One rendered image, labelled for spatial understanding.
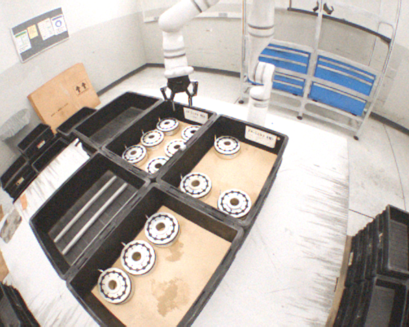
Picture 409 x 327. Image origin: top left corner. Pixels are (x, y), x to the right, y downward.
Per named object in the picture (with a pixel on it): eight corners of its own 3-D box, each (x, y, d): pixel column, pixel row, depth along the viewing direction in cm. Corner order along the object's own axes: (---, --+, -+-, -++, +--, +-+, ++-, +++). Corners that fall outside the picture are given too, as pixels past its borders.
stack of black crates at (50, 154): (74, 161, 180) (60, 137, 155) (88, 170, 169) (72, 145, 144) (49, 187, 157) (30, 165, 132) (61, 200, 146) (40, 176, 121)
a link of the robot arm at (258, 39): (251, 17, 57) (276, 22, 53) (252, 72, 80) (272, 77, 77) (243, 26, 54) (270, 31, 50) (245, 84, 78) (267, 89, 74)
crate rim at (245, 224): (219, 117, 80) (219, 112, 79) (288, 141, 68) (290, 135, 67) (155, 185, 58) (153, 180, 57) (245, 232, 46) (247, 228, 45)
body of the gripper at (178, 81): (187, 62, 63) (189, 85, 70) (163, 67, 62) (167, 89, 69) (191, 69, 58) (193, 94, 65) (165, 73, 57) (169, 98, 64)
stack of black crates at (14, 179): (38, 173, 171) (22, 153, 146) (46, 183, 160) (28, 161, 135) (17, 197, 148) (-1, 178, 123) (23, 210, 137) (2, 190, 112)
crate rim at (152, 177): (165, 102, 92) (164, 98, 90) (219, 117, 80) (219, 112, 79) (102, 152, 70) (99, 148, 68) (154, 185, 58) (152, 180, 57)
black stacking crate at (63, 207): (110, 169, 77) (100, 150, 69) (161, 201, 65) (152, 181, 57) (47, 235, 55) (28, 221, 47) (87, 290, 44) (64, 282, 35)
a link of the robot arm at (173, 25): (152, 21, 43) (192, -8, 38) (156, 19, 49) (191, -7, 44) (167, 38, 48) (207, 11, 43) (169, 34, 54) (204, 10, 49)
